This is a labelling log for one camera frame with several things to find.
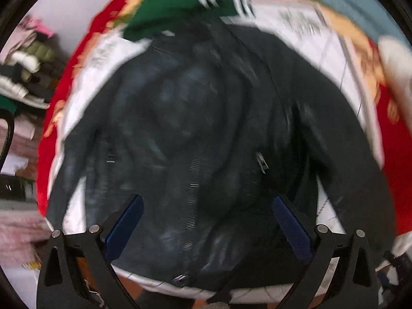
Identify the black jacket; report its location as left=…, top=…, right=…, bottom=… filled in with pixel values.
left=45, top=17, right=396, bottom=292

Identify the green striped garment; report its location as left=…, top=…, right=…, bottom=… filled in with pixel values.
left=123, top=0, right=255, bottom=42

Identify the red floral blanket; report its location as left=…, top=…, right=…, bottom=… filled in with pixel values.
left=37, top=0, right=411, bottom=235

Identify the white quilted bed sheet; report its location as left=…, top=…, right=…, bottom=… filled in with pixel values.
left=47, top=0, right=385, bottom=305

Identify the shelf with folded clothes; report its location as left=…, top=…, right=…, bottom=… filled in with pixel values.
left=1, top=15, right=66, bottom=109

